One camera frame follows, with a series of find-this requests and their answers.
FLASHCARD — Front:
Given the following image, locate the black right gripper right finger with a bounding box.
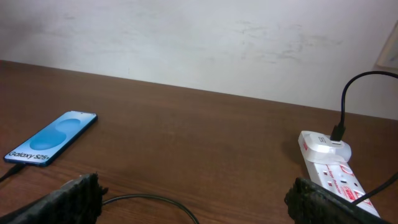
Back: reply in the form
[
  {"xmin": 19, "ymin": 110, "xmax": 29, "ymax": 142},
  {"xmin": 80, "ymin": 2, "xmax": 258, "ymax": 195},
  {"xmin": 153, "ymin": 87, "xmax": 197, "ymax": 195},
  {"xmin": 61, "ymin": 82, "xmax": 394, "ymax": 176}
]
[{"xmin": 284, "ymin": 177, "xmax": 389, "ymax": 224}]

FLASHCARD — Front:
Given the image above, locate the blue Galaxy smartphone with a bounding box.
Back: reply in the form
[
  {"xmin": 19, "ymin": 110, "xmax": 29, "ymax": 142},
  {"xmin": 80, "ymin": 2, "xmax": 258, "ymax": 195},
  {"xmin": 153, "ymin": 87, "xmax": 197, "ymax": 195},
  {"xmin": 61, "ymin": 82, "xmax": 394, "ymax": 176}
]
[{"xmin": 4, "ymin": 111, "xmax": 98, "ymax": 167}]

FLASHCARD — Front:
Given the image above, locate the white USB charger plug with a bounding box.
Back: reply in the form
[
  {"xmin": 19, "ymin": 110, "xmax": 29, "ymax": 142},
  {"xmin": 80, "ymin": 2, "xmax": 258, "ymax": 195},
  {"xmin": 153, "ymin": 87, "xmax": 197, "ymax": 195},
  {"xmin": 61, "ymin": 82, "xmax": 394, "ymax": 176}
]
[{"xmin": 298, "ymin": 131, "xmax": 352, "ymax": 164}]

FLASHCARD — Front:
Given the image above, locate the white power strip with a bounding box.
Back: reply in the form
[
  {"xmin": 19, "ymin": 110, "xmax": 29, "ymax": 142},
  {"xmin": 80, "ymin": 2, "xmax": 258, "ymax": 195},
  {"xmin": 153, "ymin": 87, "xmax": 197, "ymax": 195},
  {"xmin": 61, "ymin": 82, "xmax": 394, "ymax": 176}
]
[{"xmin": 304, "ymin": 159, "xmax": 365, "ymax": 202}]

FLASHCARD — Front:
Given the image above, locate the black charging cable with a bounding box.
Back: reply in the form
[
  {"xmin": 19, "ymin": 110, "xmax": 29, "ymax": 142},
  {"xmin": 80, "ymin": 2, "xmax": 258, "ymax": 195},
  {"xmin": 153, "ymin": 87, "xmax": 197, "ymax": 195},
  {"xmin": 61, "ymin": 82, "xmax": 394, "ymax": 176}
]
[{"xmin": 0, "ymin": 70, "xmax": 398, "ymax": 224}]

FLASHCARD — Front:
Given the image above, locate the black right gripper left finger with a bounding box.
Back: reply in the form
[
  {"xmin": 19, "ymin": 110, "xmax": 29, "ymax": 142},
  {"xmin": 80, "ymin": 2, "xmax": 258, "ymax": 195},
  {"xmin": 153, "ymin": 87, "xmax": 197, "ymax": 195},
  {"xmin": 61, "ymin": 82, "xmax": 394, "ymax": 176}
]
[{"xmin": 1, "ymin": 174, "xmax": 108, "ymax": 224}]

